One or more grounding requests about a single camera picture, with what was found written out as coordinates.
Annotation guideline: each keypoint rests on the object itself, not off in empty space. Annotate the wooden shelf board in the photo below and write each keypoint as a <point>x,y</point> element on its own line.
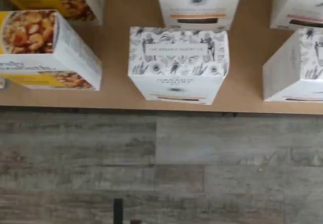
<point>116,57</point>

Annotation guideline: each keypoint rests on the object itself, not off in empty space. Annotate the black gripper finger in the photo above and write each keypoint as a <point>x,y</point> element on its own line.
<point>118,211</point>

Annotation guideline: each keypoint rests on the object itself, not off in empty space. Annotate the white box yellow strip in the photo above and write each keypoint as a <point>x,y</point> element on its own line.
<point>199,2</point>
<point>176,65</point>

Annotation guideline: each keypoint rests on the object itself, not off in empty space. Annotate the yellow purely elizabeth box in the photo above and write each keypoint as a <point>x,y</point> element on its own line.
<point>63,2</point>
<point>50,45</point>

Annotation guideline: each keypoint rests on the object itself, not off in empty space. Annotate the white box pink strip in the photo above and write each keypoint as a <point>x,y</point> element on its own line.
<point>295,70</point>
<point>297,4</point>

